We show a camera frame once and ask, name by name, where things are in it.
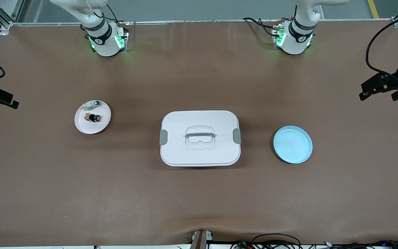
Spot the black arm base cable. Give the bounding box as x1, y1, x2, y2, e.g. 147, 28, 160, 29
105, 3, 121, 24
243, 17, 284, 37

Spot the silver table edge rail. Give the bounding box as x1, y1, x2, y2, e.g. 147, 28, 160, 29
11, 18, 396, 27

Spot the black cable bundle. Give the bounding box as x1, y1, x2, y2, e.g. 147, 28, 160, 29
323, 240, 398, 249

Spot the pale pink round plate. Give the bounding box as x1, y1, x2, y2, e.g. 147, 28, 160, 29
74, 100, 112, 135

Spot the light blue round plate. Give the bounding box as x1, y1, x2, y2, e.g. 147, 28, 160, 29
273, 126, 313, 164

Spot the coloured wire bundle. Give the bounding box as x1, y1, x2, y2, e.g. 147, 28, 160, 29
230, 241, 255, 249

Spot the black left arm base cable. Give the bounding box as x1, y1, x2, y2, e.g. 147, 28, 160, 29
243, 17, 284, 37

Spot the white lidded storage box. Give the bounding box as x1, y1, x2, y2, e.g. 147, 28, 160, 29
160, 110, 241, 167

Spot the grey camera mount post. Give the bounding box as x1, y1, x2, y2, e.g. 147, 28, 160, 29
189, 230, 214, 249

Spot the black looped cable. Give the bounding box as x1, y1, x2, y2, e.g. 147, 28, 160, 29
252, 233, 302, 249

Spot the black right arm base cable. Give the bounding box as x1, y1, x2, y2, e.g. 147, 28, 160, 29
105, 3, 121, 24

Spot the brown table cover sheet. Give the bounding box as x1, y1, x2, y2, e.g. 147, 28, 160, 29
0, 20, 398, 247

